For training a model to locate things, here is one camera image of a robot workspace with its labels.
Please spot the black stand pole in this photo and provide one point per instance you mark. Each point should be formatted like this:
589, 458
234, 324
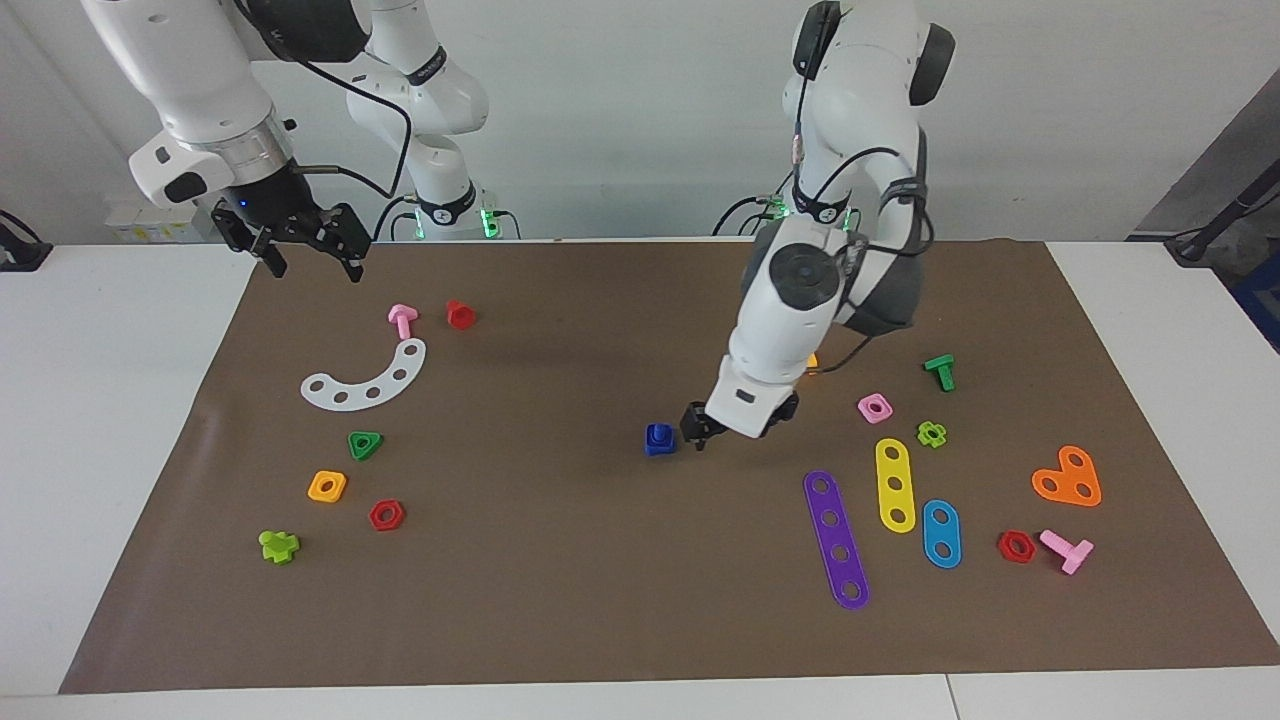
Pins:
1195, 245

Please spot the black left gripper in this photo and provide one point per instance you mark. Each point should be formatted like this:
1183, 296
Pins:
788, 402

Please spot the white power strip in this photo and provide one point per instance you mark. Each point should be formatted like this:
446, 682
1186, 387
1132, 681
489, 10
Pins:
150, 225

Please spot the brown table mat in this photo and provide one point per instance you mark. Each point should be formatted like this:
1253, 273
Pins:
560, 580

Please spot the lime cross-head screw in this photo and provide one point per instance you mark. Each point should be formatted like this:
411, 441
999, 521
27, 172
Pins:
277, 547

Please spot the yellow three-hole strip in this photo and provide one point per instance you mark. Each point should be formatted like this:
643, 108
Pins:
893, 468

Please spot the pink plastic screw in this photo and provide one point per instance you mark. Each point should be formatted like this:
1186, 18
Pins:
403, 318
1068, 550

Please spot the blue two-hole strip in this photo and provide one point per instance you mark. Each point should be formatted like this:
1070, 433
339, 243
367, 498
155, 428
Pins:
940, 533

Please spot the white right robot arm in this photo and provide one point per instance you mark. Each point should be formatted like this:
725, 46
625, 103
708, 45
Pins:
190, 60

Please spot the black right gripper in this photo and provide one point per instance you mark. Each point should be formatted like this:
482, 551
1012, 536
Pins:
275, 210

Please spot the lime cross nut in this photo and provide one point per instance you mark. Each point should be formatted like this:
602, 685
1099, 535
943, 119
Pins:
922, 432

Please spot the green plastic screw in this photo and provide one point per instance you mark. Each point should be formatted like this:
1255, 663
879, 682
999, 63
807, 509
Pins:
941, 370

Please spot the blue box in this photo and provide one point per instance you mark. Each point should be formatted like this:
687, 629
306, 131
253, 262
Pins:
1265, 300

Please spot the dark blue square nut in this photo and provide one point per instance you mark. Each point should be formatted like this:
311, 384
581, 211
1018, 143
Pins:
661, 433

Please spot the orange three-hole angle plate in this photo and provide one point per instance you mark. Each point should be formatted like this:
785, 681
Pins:
1066, 478

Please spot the red plastic screw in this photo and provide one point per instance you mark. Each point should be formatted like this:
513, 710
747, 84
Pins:
460, 314

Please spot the green triangle nut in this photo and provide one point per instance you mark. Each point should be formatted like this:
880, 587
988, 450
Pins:
374, 440

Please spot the purple four-hole strip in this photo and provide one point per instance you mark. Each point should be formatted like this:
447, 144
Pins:
836, 535

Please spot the orange square nut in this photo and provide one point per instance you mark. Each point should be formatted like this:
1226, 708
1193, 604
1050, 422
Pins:
339, 480

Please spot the pink square nut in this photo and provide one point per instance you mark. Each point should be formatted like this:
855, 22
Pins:
864, 403

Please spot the white curved perforated strip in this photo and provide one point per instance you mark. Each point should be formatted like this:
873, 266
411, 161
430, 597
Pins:
385, 385

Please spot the red hexagon nut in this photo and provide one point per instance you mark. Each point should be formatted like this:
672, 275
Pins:
373, 516
1003, 548

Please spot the black clamp device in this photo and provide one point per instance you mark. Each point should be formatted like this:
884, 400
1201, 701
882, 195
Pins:
20, 255

